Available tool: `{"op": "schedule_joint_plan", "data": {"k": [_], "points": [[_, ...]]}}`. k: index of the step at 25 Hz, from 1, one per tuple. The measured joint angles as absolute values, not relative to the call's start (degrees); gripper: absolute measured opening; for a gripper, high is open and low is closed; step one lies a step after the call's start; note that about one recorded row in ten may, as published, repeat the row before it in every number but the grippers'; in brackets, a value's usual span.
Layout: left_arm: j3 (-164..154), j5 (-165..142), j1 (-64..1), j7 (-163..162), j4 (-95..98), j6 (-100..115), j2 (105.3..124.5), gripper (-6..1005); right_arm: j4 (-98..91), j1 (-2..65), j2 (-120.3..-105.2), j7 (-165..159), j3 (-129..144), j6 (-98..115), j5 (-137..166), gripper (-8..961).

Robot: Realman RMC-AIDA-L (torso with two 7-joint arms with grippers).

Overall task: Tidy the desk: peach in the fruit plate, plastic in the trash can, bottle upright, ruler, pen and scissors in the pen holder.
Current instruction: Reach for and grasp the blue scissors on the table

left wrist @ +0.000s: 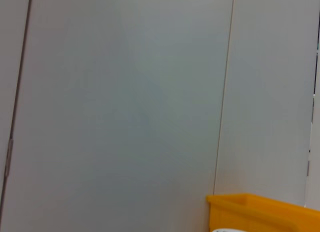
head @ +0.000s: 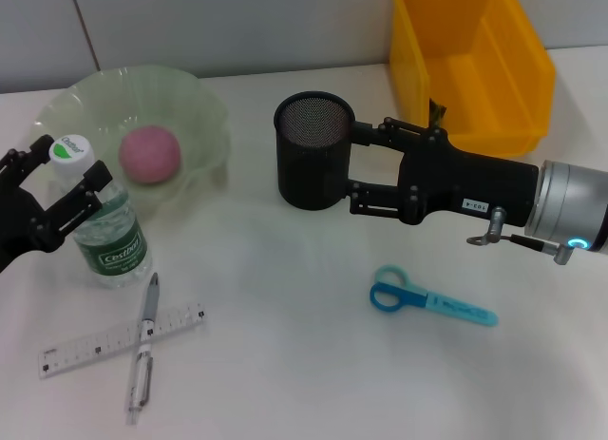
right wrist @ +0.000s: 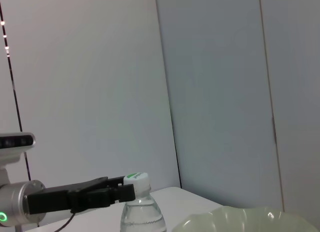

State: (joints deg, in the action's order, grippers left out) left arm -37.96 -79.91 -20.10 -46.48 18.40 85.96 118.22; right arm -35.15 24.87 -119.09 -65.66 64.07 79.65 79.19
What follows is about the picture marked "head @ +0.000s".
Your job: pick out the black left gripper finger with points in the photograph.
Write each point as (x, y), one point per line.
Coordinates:
(81, 197)
(28, 159)

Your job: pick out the pale green glass fruit plate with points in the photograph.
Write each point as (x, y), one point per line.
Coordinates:
(190, 107)

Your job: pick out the green plastic wrapper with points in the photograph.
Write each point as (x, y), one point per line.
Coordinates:
(437, 112)

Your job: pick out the blue plastic scissors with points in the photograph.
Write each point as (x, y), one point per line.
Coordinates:
(404, 297)

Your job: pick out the pink peach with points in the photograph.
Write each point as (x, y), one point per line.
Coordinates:
(149, 155)

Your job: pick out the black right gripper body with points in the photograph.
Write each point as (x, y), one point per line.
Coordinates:
(465, 178)

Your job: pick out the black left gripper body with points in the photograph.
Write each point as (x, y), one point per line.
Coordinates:
(24, 226)

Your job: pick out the black mesh pen holder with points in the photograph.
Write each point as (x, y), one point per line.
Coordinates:
(313, 169)

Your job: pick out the transparent plastic ruler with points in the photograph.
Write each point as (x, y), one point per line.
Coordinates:
(95, 347)

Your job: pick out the grey clear ballpoint pen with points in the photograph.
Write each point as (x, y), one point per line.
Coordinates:
(138, 378)

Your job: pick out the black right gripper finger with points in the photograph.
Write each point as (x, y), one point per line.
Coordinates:
(375, 197)
(380, 133)

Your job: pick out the clear green-label water bottle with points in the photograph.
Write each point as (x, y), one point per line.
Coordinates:
(114, 231)

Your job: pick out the yellow plastic bin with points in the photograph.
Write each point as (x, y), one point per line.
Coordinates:
(475, 55)

